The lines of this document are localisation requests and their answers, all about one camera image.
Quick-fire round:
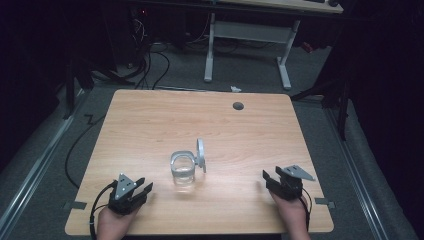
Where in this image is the clear glass jar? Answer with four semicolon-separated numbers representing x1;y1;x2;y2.
170;151;197;194

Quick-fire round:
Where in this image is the black cable bundle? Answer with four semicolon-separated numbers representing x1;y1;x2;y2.
126;9;171;90

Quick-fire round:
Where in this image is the white-legged desk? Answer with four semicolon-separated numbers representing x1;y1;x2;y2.
203;0;344;91

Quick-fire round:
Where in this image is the black floor cable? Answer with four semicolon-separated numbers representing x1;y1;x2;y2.
64;113;107;190

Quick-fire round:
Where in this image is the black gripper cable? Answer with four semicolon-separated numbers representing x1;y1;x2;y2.
299;186;314;232
88;181;118;240

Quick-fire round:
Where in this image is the person's left hand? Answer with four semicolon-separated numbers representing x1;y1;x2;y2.
96;205;140;240

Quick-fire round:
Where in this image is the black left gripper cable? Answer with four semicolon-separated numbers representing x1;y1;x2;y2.
88;181;118;240

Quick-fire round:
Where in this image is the metal floor rail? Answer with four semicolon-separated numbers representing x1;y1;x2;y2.
0;89;86;234
324;106;391;240

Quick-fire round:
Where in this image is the grey hinged jar lid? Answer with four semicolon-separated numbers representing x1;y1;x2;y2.
194;138;207;174

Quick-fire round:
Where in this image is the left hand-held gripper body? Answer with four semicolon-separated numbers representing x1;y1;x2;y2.
107;172;148;216

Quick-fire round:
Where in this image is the black stand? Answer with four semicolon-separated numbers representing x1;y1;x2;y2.
61;56;134;120
290;66;351;141

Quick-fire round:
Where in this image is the grey tape strip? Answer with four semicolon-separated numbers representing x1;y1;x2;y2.
314;197;336;210
63;200;88;211

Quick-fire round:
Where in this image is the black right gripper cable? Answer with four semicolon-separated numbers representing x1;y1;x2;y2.
299;186;314;232

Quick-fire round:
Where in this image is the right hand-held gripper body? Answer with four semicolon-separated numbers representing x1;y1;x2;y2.
269;164;316;202

